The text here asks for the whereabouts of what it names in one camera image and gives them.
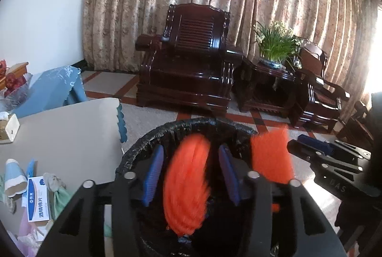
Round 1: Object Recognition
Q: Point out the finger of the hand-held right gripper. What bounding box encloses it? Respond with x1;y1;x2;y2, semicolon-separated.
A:
287;139;326;169
298;134;373;160

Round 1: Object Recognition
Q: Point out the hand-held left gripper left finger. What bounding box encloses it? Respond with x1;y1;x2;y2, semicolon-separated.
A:
36;144;165;257

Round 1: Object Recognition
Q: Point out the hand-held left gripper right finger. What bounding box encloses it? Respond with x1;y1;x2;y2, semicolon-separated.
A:
218;144;348;257

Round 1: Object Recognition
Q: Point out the orange plastic bag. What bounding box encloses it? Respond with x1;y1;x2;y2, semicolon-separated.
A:
164;134;213;236
250;127;295;213

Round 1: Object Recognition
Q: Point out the trash bin with black bag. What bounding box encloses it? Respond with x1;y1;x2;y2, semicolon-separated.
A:
115;117;281;257

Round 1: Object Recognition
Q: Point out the pale green rubber glove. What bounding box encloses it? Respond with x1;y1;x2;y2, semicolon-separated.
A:
43;173;72;220

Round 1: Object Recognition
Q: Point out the white box with blue print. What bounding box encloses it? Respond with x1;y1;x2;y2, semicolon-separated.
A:
27;176;55;223

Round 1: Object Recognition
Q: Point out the blue and white paper cup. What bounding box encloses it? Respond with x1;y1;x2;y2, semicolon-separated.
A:
4;158;29;198

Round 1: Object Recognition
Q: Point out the dark wooden chair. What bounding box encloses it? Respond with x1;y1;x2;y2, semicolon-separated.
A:
337;93;382;150

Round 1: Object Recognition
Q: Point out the small dark wooden armchair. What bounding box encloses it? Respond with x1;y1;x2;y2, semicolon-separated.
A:
291;39;351;134

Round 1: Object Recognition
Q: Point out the dark wooden side table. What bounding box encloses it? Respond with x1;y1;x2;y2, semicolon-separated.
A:
233;57;302;118

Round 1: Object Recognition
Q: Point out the green potted plant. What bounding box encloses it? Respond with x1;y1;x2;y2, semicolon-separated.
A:
252;21;302;69

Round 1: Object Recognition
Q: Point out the large dark wooden armchair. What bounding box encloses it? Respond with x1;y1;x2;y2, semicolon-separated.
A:
135;3;244;114

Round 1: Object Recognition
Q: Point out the table with blue cloth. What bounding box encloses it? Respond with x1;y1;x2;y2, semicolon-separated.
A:
12;65;88;118

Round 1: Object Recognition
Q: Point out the pale pink plastic bag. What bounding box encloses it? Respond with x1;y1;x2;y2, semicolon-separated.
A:
9;215;54;257

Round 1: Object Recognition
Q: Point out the pale green cloth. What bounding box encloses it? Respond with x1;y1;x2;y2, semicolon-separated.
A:
0;175;16;213

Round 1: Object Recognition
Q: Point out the tissue box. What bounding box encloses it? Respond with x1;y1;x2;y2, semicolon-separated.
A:
0;112;20;145

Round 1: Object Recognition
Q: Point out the plastic bag of red fruit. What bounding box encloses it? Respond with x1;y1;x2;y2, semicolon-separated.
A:
0;72;32;111

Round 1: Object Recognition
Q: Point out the patterned beige curtain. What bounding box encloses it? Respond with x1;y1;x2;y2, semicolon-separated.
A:
82;0;382;132

